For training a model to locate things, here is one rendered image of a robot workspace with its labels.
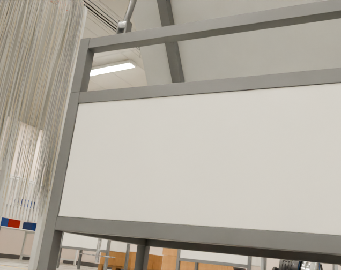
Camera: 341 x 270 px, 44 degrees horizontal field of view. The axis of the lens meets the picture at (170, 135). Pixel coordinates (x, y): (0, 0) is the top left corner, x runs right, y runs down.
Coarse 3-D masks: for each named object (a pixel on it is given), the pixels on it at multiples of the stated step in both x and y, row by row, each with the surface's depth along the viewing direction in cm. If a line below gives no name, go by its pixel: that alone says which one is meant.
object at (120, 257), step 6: (102, 252) 870; (114, 252) 856; (120, 252) 847; (132, 252) 834; (102, 258) 865; (114, 258) 851; (120, 258) 843; (132, 258) 833; (150, 258) 885; (156, 258) 905; (102, 264) 860; (108, 264) 854; (114, 264) 847; (120, 264) 839; (132, 264) 832; (150, 264) 884; (156, 264) 904
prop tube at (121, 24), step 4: (132, 0) 145; (136, 0) 146; (132, 4) 144; (128, 8) 143; (132, 8) 144; (128, 12) 142; (132, 12) 144; (124, 16) 142; (128, 16) 141; (124, 20) 140; (120, 24) 139; (124, 24) 139; (120, 28) 140; (124, 28) 139
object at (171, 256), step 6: (162, 252) 816; (168, 252) 809; (174, 252) 803; (168, 258) 807; (174, 258) 800; (162, 264) 810; (168, 264) 803; (174, 264) 797; (180, 264) 790; (186, 264) 785; (192, 264) 778; (198, 264) 772; (204, 264) 767; (210, 264) 761
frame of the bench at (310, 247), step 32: (96, 96) 134; (128, 96) 128; (160, 96) 123; (64, 128) 135; (64, 160) 131; (64, 224) 124; (96, 224) 119; (128, 224) 115; (160, 224) 111; (256, 256) 152; (288, 256) 148; (320, 256) 143
